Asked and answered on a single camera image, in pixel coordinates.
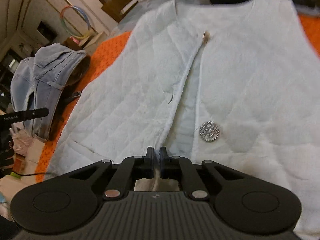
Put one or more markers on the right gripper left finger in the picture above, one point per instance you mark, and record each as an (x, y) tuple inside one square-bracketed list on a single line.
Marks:
[(128, 172)]

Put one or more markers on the white quilted vest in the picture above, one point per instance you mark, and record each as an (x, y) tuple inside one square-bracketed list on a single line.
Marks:
[(236, 84)]

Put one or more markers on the orange patterned table mat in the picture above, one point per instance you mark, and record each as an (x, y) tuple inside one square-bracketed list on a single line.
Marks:
[(103, 57)]

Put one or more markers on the colourful hula hoop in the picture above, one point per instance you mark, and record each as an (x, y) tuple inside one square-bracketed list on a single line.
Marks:
[(75, 22)]

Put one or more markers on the light blue denim jeans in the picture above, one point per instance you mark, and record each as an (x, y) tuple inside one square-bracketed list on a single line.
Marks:
[(47, 80)]

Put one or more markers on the black belt with buckle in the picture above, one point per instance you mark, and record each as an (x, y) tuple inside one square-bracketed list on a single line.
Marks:
[(76, 94)]

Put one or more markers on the wall mounted television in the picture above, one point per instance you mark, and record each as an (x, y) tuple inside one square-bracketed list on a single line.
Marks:
[(46, 31)]

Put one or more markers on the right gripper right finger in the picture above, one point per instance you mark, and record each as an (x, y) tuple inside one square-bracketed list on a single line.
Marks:
[(184, 172)]

